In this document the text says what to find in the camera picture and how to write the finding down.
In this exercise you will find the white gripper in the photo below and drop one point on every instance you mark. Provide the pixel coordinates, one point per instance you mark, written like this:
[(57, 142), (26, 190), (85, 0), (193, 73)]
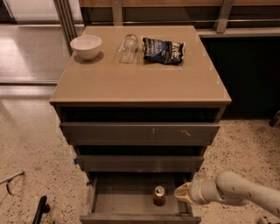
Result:
[(196, 192)]

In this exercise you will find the red coke can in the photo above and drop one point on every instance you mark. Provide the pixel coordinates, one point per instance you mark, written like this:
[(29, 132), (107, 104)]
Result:
[(159, 195)]

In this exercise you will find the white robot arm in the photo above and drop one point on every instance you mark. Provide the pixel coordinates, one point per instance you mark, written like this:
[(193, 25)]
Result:
[(229, 188)]

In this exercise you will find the grey open bottom drawer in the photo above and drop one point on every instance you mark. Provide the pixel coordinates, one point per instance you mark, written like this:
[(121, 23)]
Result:
[(127, 198)]

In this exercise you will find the grey middle drawer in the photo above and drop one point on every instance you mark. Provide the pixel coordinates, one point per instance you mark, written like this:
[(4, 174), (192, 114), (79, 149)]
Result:
[(99, 163)]

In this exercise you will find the grey drawer cabinet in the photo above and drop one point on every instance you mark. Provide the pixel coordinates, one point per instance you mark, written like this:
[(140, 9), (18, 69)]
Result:
[(104, 90)]

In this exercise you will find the grey top drawer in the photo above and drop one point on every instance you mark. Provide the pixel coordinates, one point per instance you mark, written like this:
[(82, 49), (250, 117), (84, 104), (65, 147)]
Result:
[(140, 133)]

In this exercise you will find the blue tape pieces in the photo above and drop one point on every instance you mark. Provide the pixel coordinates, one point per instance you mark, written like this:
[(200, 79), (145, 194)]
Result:
[(75, 161)]

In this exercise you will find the dark object right edge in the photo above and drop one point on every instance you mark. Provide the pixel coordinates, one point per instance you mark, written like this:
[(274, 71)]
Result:
[(275, 119)]

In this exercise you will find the black tool on floor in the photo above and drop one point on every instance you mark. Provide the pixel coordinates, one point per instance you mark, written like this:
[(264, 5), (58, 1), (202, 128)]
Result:
[(43, 208)]

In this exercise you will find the dark blue chip bag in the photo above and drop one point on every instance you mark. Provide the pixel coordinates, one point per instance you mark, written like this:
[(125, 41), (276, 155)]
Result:
[(163, 51)]

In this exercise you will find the clear plastic water bottle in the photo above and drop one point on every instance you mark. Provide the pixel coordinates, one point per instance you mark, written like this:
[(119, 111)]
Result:
[(128, 49)]

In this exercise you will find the white ceramic bowl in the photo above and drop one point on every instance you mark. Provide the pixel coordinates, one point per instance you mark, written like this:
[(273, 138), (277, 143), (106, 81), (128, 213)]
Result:
[(86, 47)]

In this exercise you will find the metal bracket on floor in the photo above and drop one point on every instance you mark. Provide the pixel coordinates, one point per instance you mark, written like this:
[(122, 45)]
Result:
[(7, 181)]

